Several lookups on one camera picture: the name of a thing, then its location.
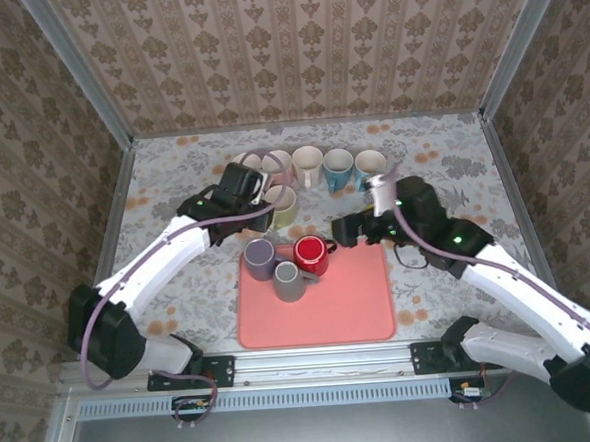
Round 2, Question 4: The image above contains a dark green mug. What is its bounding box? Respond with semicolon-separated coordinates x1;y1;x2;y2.
230;151;264;172

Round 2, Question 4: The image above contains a red mug with black handle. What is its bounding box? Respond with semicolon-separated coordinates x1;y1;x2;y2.
291;233;340;281

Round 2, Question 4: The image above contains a salmon pink mug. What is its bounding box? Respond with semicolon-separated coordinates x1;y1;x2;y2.
260;149;295;189

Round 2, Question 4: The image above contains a teal blue mug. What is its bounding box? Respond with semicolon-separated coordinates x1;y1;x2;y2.
322;147;358;194

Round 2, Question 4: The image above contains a light green mug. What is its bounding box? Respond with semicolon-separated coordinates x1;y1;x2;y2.
262;183;301;232

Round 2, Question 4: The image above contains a light blue mug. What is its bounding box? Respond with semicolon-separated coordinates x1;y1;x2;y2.
353;148;389;193

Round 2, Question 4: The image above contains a grey mug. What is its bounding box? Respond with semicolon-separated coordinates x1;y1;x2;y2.
270;258;321;303

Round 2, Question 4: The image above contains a cream white mug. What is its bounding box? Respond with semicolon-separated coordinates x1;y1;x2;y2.
290;145;327;190

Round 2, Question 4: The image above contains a purple mug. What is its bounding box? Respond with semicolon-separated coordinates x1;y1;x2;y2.
242;236;293;283

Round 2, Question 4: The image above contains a pink plastic tray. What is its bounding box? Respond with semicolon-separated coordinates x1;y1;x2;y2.
231;237;398;351

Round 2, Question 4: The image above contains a floral patterned tablecloth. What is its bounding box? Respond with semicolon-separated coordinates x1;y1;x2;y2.
76;108;553;363

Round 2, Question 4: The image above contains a small circuit board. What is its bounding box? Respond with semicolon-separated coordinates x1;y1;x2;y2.
172;393;213;423
449;377;490;406

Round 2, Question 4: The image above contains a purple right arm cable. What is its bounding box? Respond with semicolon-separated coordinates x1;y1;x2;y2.
389;152;590;411

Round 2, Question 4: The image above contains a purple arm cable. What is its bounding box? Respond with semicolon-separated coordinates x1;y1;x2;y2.
69;149;310;435
389;152;590;411

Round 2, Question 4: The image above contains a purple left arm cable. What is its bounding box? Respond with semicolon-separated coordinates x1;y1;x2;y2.
69;149;310;435

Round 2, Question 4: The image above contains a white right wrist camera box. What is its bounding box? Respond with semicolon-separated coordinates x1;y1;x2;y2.
364;172;402;218

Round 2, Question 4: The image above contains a thin black cable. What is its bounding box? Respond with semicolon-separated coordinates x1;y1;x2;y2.
392;240;432;272

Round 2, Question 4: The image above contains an aluminium table side rail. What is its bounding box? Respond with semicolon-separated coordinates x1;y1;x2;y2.
478;113;555;283
72;145;147;320

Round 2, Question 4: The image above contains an aluminium mounting rail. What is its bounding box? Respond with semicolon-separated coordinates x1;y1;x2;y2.
231;343;415;387

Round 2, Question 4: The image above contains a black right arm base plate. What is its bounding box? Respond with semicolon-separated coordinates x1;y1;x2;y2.
409;337;505;376

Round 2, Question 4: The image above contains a slotted pale blue cable duct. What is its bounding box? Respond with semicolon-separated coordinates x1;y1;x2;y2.
77;373;487;422

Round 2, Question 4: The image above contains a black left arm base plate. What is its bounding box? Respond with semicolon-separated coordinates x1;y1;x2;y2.
145;353;237;392

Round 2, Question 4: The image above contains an aluminium frame post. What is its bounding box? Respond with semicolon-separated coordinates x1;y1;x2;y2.
19;0;136;156
472;0;578;121

